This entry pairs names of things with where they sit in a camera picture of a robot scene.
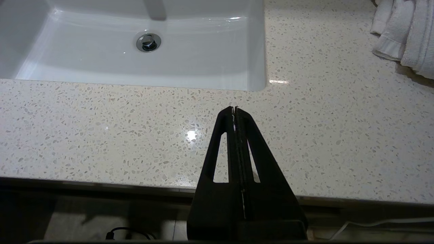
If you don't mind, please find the white ceramic sink basin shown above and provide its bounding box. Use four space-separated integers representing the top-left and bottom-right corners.
0 0 267 92

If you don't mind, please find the chrome drain stopper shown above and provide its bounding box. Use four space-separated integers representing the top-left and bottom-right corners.
136 32 162 53

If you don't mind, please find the white floor cable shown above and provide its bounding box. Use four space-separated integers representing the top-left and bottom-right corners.
329 217 434 240

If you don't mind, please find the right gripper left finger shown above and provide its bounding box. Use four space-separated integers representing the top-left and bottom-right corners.
186 106 303 240

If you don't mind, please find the white crumpled towel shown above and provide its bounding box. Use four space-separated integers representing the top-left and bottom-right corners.
370 0 434 80

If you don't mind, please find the black cable with plug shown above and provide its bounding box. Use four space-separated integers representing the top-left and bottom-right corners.
105 226 158 240

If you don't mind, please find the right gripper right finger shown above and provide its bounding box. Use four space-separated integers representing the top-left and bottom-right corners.
236 106 308 239

